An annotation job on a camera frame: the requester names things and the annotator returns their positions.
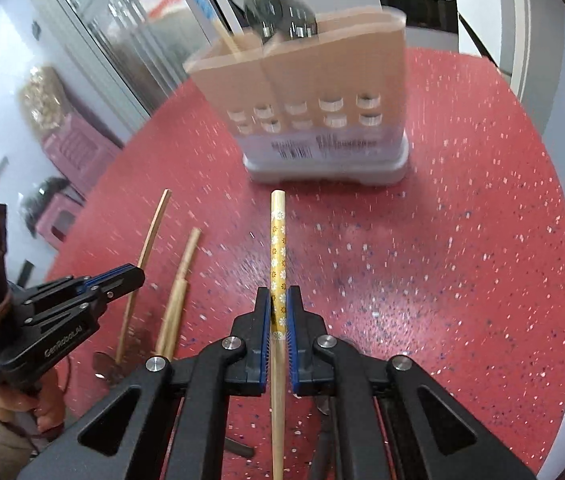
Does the bag of nuts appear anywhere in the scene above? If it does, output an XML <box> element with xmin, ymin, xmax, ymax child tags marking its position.
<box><xmin>19</xmin><ymin>66</ymin><xmax>71</xmax><ymax>134</ymax></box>

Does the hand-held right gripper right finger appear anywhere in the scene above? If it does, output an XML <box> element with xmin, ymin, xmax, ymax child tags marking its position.
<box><xmin>287</xmin><ymin>286</ymin><xmax>538</xmax><ymax>480</ymax></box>

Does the person's left hand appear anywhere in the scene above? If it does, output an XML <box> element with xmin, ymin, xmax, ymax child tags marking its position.
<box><xmin>0</xmin><ymin>370</ymin><xmax>66</xmax><ymax>434</ymax></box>

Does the glass sliding door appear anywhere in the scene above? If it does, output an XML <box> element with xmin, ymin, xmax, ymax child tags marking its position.
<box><xmin>31</xmin><ymin>0</ymin><xmax>229</xmax><ymax>117</ymax></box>

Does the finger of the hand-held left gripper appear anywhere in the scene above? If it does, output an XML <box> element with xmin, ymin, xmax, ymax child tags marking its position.
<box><xmin>12</xmin><ymin>264</ymin><xmax>136</xmax><ymax>307</ymax></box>
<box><xmin>21</xmin><ymin>266</ymin><xmax>146</xmax><ymax>327</ymax></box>

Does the black utensil handle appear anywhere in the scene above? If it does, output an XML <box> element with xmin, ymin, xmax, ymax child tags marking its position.
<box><xmin>311</xmin><ymin>394</ymin><xmax>336</xmax><ymax>480</ymax></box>

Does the yellow floral chopstick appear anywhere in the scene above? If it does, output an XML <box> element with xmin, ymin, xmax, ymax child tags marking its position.
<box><xmin>269</xmin><ymin>189</ymin><xmax>289</xmax><ymax>480</ymax></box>

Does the beige utensil holder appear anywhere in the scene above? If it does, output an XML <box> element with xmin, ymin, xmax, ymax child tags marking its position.
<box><xmin>184</xmin><ymin>7</ymin><xmax>410</xmax><ymax>187</ymax></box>

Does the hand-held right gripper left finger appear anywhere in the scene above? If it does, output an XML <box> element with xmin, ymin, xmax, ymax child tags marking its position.
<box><xmin>17</xmin><ymin>287</ymin><xmax>270</xmax><ymax>480</ymax></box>

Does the pink plastic stool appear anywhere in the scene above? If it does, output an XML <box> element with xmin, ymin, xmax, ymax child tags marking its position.
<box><xmin>41</xmin><ymin>114</ymin><xmax>124</xmax><ymax>197</ymax></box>
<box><xmin>23</xmin><ymin>185</ymin><xmax>86</xmax><ymax>252</ymax></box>

